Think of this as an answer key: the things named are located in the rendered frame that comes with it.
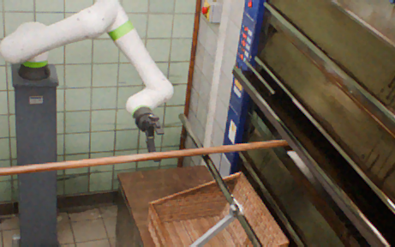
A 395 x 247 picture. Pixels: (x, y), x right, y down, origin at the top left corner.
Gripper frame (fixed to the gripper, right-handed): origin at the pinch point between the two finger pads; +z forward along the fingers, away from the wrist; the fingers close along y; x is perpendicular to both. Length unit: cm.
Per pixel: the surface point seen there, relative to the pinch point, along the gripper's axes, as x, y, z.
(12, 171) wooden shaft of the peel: 59, -1, 9
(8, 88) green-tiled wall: 50, 32, -117
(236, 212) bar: -16.8, 1.2, 46.7
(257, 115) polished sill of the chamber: -55, 0, -20
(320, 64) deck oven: -54, -47, 23
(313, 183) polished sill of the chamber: -55, 0, 37
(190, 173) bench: -41, 60, -60
